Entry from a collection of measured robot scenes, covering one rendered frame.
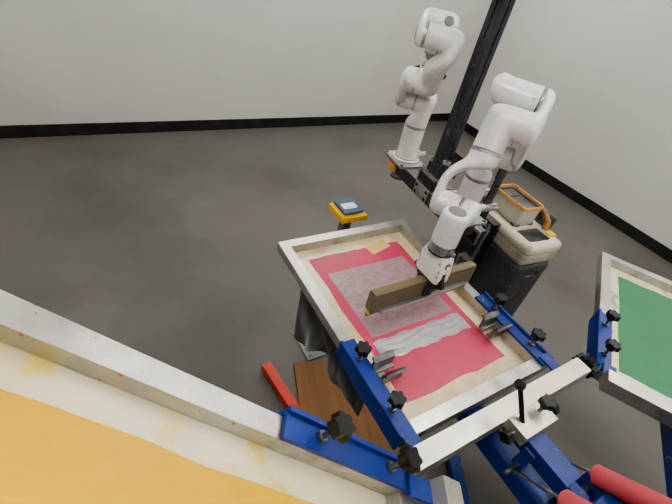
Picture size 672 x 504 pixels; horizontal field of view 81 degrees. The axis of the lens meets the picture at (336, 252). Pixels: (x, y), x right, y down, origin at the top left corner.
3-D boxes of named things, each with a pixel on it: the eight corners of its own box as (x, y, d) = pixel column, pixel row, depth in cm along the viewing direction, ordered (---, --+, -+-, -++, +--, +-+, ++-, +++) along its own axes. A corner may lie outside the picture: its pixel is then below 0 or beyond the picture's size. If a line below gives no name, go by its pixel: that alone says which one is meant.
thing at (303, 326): (292, 338, 169) (305, 265, 143) (300, 335, 171) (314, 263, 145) (345, 436, 141) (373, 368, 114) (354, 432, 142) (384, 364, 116)
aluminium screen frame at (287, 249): (276, 249, 146) (277, 241, 144) (400, 225, 174) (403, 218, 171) (398, 448, 97) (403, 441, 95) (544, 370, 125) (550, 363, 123)
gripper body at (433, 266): (463, 255, 112) (448, 283, 119) (440, 233, 118) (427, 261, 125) (443, 260, 108) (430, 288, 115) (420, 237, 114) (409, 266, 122)
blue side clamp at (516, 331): (468, 307, 143) (476, 294, 138) (478, 304, 145) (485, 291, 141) (533, 375, 124) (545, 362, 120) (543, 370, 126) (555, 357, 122)
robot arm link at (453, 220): (454, 188, 114) (486, 201, 112) (442, 217, 121) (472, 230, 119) (441, 210, 103) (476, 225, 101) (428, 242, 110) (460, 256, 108)
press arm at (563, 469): (501, 428, 102) (509, 419, 99) (516, 419, 105) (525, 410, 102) (555, 496, 91) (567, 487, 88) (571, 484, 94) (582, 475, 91)
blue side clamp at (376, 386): (335, 355, 116) (339, 340, 112) (349, 350, 119) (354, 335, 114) (393, 451, 98) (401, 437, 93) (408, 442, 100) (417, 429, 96)
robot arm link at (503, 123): (505, 78, 115) (557, 95, 111) (472, 149, 120) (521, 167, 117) (508, 62, 100) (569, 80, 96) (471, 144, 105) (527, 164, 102)
